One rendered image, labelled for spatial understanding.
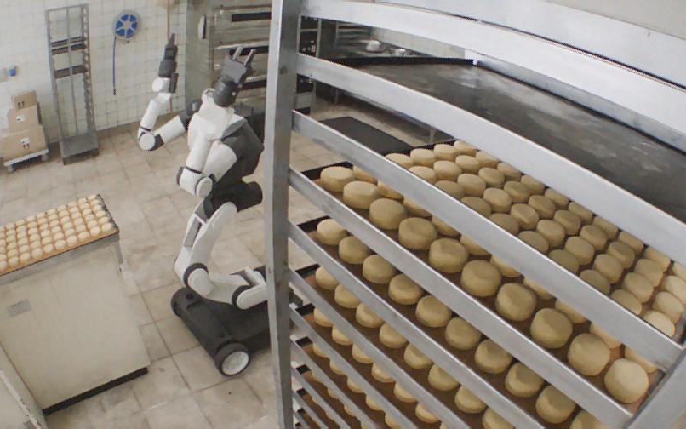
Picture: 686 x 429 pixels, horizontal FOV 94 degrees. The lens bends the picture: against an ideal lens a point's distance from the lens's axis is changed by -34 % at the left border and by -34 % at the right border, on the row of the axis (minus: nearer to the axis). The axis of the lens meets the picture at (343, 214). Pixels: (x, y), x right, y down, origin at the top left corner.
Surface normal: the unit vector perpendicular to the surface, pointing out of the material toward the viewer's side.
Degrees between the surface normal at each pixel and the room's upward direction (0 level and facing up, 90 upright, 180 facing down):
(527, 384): 0
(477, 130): 90
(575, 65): 90
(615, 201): 90
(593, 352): 0
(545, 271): 90
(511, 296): 0
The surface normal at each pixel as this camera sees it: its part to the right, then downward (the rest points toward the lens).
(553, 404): 0.07, -0.86
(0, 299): 0.67, 0.41
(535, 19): -0.80, 0.25
